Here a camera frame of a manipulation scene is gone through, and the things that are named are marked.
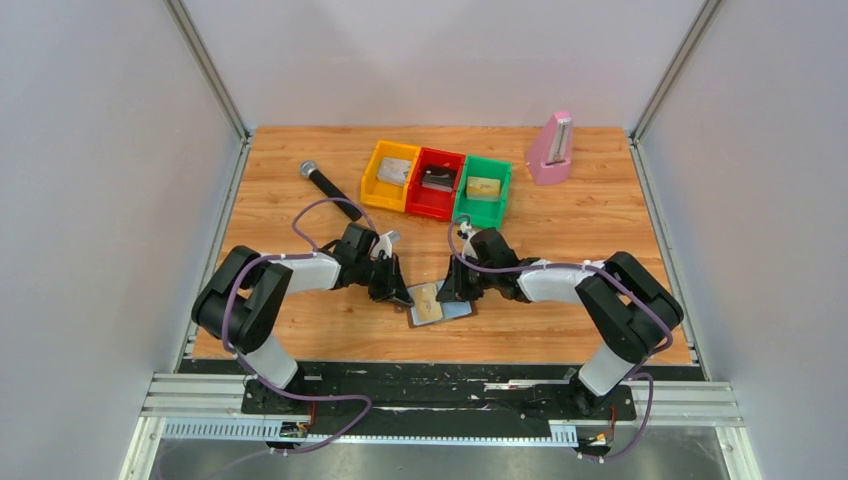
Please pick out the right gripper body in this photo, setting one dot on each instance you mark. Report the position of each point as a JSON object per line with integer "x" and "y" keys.
{"x": 480, "y": 281}

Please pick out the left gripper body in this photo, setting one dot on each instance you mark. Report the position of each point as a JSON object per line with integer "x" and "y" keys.
{"x": 362, "y": 276}

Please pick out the gold VIP card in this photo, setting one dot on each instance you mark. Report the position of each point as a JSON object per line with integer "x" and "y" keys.
{"x": 426, "y": 309}

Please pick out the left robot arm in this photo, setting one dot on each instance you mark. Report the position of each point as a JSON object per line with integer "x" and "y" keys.
{"x": 240, "y": 303}

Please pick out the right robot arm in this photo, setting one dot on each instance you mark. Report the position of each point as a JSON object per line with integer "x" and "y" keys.
{"x": 634, "y": 314}

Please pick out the gold card in green bin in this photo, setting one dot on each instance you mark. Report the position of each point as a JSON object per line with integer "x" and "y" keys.
{"x": 483, "y": 189}

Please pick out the black card in red bin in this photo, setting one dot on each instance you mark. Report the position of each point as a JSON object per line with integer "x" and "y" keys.
{"x": 438, "y": 178}

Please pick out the silver card in yellow bin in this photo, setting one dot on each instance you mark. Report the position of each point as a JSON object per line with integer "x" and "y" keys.
{"x": 394, "y": 171}

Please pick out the green plastic bin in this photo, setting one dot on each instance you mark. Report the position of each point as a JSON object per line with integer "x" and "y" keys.
{"x": 483, "y": 213}

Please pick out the yellow plastic bin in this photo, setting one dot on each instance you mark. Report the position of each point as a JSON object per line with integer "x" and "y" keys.
{"x": 390, "y": 195}

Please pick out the red plastic bin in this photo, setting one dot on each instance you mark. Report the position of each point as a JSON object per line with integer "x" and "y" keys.
{"x": 430, "y": 203}

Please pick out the black microphone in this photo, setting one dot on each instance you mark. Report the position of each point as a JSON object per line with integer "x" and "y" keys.
{"x": 309, "y": 170}

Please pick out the pink metronome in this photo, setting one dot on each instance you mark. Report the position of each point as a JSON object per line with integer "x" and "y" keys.
{"x": 548, "y": 159}

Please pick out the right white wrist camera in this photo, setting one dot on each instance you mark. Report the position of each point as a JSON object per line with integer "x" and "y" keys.
{"x": 466, "y": 232}

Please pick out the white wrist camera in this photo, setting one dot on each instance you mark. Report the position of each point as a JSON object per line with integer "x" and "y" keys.
{"x": 466, "y": 232}
{"x": 383, "y": 248}

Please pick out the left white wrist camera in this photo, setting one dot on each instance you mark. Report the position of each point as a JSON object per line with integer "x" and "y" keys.
{"x": 383, "y": 248}

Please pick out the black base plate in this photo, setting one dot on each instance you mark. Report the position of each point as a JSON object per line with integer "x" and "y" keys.
{"x": 436, "y": 399}

